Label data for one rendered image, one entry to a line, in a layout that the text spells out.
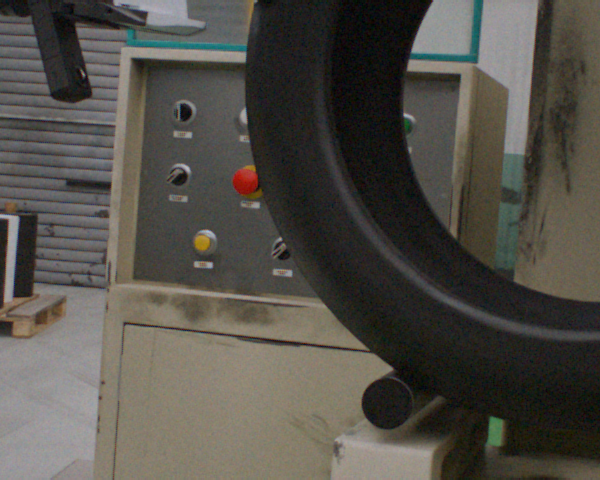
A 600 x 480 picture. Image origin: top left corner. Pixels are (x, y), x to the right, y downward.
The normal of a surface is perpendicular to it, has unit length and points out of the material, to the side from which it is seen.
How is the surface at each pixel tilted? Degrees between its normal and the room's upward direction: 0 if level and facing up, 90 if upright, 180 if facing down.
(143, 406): 90
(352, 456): 90
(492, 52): 90
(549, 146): 90
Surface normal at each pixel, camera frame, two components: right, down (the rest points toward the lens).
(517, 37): -0.13, 0.04
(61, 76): -0.33, 0.00
